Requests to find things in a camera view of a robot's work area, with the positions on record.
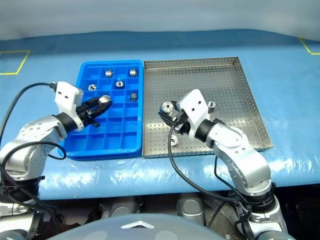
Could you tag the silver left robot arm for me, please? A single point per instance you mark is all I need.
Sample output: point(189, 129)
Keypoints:
point(37, 130)

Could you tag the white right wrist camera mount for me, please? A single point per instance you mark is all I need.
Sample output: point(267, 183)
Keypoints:
point(195, 110)

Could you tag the grey robot torso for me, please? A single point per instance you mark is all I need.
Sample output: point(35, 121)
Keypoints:
point(112, 230)

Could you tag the perforated steel tray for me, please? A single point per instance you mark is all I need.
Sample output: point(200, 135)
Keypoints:
point(190, 80)

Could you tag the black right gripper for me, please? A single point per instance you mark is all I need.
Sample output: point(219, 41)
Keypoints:
point(181, 122)

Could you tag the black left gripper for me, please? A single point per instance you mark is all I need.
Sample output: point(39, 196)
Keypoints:
point(87, 112)

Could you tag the blue plastic compartment tray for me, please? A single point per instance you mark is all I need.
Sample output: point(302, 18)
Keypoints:
point(115, 140)

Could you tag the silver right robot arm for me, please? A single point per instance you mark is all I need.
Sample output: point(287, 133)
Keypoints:
point(240, 150)

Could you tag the grey rounded housing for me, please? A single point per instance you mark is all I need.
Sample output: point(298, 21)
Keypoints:
point(125, 208)
point(190, 211)

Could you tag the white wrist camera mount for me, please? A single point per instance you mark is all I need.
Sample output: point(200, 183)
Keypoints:
point(195, 110)
point(66, 97)

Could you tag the small metal roller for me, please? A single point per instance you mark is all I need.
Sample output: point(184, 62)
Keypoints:
point(108, 73)
point(133, 96)
point(167, 107)
point(133, 72)
point(211, 104)
point(92, 87)
point(104, 99)
point(174, 140)
point(119, 84)

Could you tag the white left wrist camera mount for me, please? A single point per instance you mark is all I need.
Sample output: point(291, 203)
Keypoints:
point(66, 97)

